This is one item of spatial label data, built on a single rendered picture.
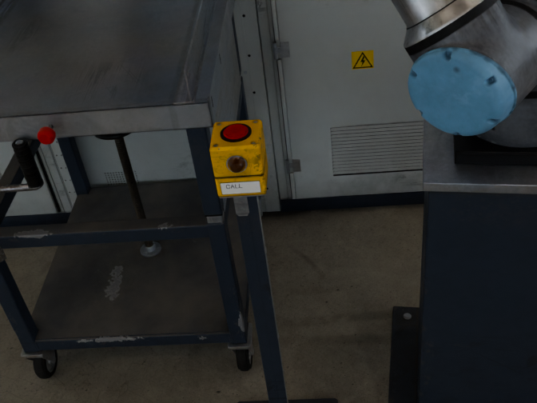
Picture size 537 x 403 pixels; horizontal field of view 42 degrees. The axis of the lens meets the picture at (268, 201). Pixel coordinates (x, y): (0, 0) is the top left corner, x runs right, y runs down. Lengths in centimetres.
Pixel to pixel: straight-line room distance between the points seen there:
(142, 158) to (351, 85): 70
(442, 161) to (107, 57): 73
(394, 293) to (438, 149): 83
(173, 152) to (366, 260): 68
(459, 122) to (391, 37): 94
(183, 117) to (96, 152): 97
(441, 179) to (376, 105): 88
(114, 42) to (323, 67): 67
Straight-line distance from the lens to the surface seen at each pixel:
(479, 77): 103
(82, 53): 160
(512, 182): 126
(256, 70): 206
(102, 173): 234
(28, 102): 146
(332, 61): 202
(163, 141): 222
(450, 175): 126
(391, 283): 210
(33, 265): 241
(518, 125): 127
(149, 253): 203
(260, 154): 110
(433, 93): 108
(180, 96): 135
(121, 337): 185
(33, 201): 247
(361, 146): 219
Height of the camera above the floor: 152
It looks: 39 degrees down
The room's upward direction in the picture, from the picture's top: 8 degrees counter-clockwise
